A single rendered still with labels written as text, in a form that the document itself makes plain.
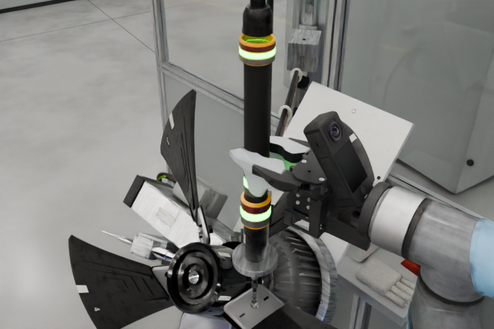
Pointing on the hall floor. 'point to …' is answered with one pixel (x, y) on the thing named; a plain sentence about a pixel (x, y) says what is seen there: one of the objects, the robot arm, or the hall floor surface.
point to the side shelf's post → (359, 313)
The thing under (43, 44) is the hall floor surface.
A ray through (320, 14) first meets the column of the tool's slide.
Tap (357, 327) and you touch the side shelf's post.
